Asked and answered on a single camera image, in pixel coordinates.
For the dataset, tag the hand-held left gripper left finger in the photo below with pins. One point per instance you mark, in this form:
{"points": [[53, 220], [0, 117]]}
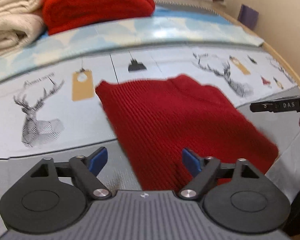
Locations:
{"points": [[98, 160]]}

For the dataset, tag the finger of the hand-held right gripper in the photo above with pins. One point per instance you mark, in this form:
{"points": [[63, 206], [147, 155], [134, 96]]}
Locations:
{"points": [[262, 107]]}

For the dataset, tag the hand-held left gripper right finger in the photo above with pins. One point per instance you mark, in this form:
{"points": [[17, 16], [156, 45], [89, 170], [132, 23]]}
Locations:
{"points": [[192, 162]]}

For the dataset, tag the red knit sweater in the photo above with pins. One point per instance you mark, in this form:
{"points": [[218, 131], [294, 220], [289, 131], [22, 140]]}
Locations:
{"points": [[170, 120]]}

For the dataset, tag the white window sill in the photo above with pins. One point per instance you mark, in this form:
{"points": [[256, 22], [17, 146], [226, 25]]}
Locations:
{"points": [[190, 2]]}

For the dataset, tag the light blue patterned quilt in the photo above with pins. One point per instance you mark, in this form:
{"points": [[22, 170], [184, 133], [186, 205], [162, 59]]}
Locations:
{"points": [[140, 32]]}

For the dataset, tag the red folded blanket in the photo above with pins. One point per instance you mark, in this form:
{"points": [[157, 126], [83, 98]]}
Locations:
{"points": [[95, 5]]}

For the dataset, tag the cream folded blanket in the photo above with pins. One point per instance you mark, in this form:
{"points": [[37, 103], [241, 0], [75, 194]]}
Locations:
{"points": [[10, 22]]}

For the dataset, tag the wooden bed frame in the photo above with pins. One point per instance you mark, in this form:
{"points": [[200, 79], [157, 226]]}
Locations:
{"points": [[282, 63]]}

